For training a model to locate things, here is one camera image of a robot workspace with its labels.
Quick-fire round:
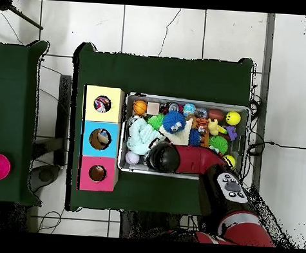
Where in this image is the mint green cloth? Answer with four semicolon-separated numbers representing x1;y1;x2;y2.
126;116;162;157

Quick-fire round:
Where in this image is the cream yellow cloth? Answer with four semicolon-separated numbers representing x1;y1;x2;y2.
164;118;195;147

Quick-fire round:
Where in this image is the colourful polka dot cloth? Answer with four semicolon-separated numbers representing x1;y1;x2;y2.
94;95;113;115

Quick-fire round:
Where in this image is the clear mesh bin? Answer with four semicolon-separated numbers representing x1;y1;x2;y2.
117;92;250;185

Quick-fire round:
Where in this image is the wooden box with three holes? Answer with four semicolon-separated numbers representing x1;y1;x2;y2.
77;84;127;194

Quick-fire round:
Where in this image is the green fuzzy toy with eyes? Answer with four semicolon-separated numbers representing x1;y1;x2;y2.
147;113;165;130

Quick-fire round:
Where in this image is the small wooden cube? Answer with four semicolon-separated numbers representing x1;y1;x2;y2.
146;102;161;117

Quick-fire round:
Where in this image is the blue spiky ball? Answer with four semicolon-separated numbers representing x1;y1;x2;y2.
187;129;202;147
161;110;187;135

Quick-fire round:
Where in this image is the small orange basketball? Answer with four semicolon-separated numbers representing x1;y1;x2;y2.
132;100;149;117

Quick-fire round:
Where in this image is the small white ball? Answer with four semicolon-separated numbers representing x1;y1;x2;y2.
124;151;141;166

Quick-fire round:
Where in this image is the globe print ball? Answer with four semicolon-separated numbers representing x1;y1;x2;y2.
182;102;197;118

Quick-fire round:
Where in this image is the yellow duck toy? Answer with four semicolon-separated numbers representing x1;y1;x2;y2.
207;118;228;138

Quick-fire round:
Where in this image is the green spiky ball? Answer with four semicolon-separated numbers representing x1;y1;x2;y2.
207;135;229;155

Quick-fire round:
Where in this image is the yellow smiley ball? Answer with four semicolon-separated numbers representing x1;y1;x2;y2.
225;110;242;127

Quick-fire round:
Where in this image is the plain yellow ball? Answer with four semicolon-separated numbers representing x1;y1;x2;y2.
224;153;238;168

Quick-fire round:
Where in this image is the side table with green cloth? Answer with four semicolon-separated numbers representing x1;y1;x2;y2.
0;38;50;207

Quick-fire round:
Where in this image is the black tripod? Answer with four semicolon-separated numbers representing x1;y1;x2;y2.
0;0;46;32

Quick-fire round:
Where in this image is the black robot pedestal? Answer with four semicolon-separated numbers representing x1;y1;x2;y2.
119;209;200;243

